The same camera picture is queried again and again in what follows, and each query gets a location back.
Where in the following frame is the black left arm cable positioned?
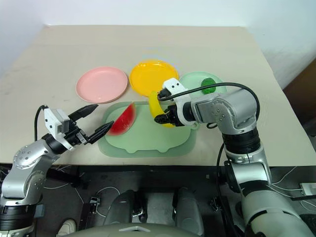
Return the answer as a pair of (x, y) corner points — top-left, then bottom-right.
(34, 105), (49, 141)

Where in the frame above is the light green plate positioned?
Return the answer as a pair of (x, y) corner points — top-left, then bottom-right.
(179, 71), (227, 96)

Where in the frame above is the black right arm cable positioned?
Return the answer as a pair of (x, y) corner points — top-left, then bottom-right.
(159, 82), (261, 129)

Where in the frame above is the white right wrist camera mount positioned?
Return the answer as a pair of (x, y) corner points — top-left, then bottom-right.
(162, 78), (198, 128)

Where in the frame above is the white shoe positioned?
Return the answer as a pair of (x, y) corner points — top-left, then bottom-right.
(56, 218), (78, 237)

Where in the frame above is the dark green toy vegetable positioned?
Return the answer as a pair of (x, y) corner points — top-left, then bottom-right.
(200, 78), (217, 95)

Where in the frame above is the dark grey rounded shape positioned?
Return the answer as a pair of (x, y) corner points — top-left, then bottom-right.
(173, 187), (206, 235)
(103, 190), (139, 225)

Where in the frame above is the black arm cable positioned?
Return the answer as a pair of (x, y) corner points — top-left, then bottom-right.
(159, 82), (261, 129)
(34, 105), (49, 141)

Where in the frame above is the red watermelon slice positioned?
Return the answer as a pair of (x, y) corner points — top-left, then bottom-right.
(108, 101), (137, 137)

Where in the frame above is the light green silicone tray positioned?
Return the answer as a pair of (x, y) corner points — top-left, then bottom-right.
(98, 100), (200, 158)

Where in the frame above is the pink plate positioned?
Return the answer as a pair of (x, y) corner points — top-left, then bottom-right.
(76, 66), (129, 104)

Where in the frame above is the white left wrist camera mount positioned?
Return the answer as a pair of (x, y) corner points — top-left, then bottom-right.
(43, 108), (76, 151)

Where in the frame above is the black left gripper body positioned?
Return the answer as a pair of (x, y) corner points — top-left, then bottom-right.
(64, 120), (91, 146)

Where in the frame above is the brown cardboard box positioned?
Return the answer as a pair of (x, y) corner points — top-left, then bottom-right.
(282, 57), (316, 137)

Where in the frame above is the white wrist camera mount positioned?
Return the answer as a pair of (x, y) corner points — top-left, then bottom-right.
(43, 108), (76, 151)
(162, 78), (198, 128)

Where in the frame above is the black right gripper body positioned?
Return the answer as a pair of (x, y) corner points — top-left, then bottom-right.
(169, 103), (183, 126)

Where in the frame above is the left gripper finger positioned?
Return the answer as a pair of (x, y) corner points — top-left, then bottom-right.
(86, 120), (115, 145)
(68, 104), (99, 122)

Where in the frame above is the white floor cable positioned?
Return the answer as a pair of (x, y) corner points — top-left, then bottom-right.
(95, 186), (122, 216)
(268, 166), (316, 205)

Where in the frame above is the yellow banana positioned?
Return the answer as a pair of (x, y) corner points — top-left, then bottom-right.
(148, 90), (176, 128)

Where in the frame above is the yellow plate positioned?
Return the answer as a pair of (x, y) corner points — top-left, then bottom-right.
(129, 59), (180, 97)

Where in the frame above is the white power adapter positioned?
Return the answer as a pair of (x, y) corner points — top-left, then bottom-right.
(300, 182), (316, 198)

